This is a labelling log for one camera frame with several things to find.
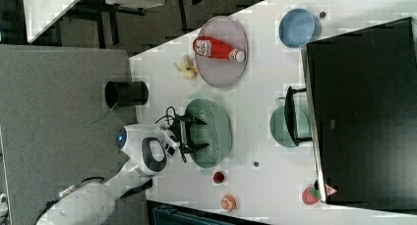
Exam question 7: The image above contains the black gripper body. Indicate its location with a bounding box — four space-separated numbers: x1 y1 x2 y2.
170 114 187 153

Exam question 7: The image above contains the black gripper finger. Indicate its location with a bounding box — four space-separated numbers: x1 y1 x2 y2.
181 114 206 125
182 143 209 154

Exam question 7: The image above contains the mint green plastic strainer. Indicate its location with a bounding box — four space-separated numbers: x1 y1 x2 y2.
185 92 232 169

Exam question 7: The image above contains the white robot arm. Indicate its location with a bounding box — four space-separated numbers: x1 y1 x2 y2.
35 114 206 225

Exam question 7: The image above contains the red toy tomato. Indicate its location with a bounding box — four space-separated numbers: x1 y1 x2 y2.
213 171 225 184

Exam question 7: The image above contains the yellow plush toy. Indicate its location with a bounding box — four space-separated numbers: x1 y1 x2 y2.
174 55 199 80

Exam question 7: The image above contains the grey round plate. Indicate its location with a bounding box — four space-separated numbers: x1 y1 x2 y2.
192 16 249 87

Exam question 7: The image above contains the toy orange slice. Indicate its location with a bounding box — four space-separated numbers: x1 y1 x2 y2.
220 195 236 212

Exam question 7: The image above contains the black round pan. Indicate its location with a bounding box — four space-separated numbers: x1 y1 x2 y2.
104 82 149 108

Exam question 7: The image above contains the red plush ketchup bottle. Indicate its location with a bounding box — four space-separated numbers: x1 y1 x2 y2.
193 36 246 62

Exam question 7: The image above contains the mint green mug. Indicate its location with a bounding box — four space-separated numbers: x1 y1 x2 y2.
269 97 312 147

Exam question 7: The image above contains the red toy strawberry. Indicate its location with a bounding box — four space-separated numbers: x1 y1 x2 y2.
302 186 321 205

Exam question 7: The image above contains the blue cup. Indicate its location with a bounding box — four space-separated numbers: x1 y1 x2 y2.
278 8 322 48

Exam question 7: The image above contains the silver black toaster oven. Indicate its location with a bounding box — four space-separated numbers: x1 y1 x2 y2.
302 17 417 214

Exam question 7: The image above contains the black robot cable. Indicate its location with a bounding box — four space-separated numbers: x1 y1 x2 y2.
154 105 188 164

